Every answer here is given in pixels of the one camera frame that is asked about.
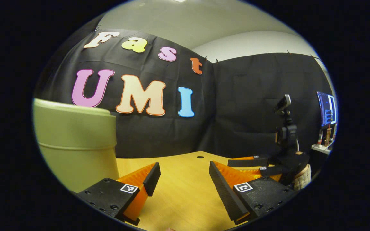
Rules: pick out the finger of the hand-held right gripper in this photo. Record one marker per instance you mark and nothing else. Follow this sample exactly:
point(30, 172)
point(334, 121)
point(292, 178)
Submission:
point(270, 170)
point(249, 162)

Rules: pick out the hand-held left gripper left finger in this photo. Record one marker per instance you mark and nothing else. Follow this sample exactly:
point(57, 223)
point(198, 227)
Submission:
point(151, 179)

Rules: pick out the white side table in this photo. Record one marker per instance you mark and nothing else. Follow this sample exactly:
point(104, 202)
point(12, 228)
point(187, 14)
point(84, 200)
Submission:
point(321, 150)

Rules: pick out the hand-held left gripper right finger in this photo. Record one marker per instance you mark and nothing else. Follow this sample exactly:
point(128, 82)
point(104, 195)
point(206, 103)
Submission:
point(222, 189)

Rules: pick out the computer monitor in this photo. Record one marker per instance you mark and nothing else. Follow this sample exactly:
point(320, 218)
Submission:
point(327, 109)

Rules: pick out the green desktop garbage bin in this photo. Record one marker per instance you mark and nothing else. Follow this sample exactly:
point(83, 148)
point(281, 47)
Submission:
point(75, 144)

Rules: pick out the wooden desktop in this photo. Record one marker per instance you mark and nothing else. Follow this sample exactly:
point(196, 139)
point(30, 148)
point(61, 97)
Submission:
point(181, 192)

